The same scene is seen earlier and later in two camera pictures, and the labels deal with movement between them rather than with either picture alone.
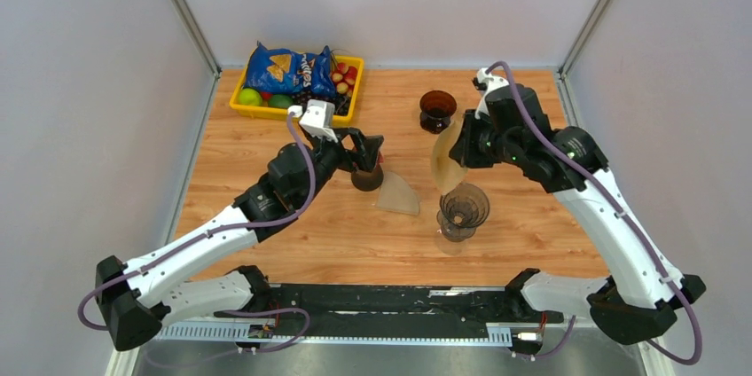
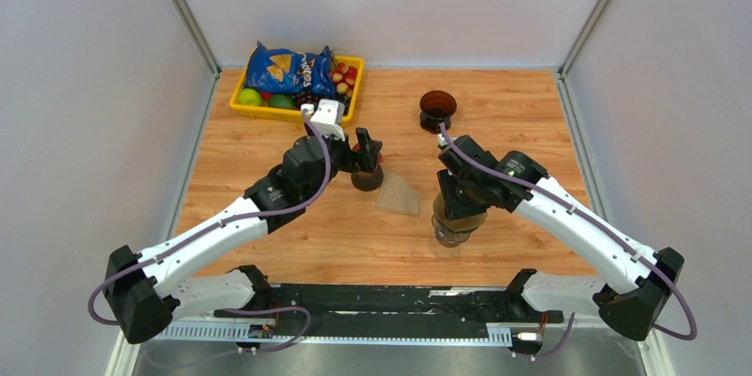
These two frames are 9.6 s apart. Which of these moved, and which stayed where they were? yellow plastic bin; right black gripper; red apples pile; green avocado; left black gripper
Moved: right black gripper
Stayed: left black gripper; yellow plastic bin; green avocado; red apples pile
